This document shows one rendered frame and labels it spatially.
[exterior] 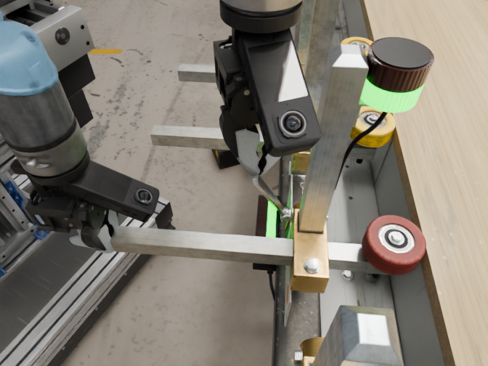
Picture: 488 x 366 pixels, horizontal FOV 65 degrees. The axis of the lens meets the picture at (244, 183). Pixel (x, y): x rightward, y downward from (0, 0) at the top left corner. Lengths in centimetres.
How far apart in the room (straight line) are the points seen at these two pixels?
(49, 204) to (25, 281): 92
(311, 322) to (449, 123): 43
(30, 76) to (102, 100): 196
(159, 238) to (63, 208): 15
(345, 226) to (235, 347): 68
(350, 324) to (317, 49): 49
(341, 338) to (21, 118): 34
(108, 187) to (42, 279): 95
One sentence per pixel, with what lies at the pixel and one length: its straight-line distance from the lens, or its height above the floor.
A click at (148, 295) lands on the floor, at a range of 152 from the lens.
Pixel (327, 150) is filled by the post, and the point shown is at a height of 104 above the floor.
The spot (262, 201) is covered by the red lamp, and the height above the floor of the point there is 70.
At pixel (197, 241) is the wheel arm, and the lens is 58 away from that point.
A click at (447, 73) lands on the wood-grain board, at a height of 90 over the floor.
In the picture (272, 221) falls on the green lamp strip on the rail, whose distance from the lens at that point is 80.
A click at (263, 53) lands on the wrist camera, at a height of 118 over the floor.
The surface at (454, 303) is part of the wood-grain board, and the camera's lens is 56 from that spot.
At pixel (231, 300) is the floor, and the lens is 148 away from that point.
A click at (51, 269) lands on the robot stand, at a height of 21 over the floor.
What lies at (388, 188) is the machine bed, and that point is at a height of 70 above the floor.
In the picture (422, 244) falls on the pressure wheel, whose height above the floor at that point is 91.
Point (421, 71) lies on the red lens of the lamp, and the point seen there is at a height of 116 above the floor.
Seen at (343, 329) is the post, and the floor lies 111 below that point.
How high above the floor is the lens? 135
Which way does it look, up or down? 50 degrees down
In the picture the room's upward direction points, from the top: straight up
